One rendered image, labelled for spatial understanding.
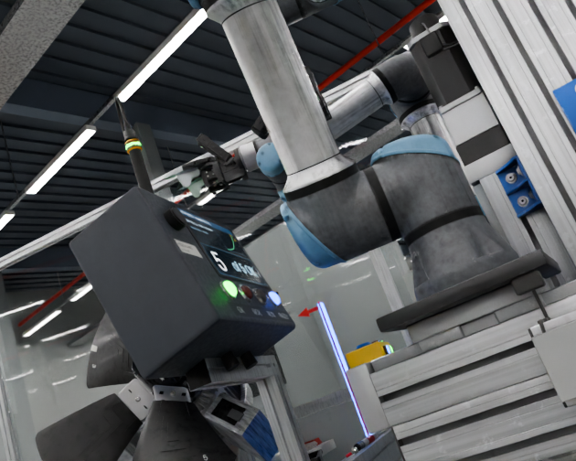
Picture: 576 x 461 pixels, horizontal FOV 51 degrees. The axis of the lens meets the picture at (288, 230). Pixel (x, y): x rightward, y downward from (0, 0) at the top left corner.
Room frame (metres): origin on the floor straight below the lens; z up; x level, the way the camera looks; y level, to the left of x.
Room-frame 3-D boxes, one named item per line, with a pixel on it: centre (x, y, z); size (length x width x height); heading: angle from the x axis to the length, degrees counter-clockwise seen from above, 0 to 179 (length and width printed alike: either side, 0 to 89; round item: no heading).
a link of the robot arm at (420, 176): (0.85, -0.20, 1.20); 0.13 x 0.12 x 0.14; 82
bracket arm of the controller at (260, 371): (0.82, 0.13, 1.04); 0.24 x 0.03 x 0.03; 166
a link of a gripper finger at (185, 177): (1.47, 0.21, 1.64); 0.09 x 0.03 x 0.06; 108
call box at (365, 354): (1.72, -0.09, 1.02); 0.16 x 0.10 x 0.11; 166
